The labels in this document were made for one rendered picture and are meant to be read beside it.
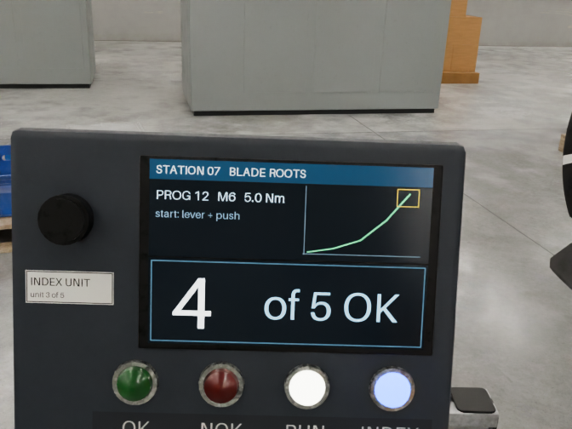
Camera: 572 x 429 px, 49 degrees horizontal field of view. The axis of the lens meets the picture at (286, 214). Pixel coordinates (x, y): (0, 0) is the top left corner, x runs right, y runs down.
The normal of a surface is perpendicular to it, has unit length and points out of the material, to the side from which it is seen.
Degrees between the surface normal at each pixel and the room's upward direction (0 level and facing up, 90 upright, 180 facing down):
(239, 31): 90
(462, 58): 90
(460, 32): 90
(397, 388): 71
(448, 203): 75
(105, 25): 90
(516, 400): 0
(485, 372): 0
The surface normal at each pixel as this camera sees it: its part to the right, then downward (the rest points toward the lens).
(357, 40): 0.22, 0.36
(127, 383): -0.05, 0.06
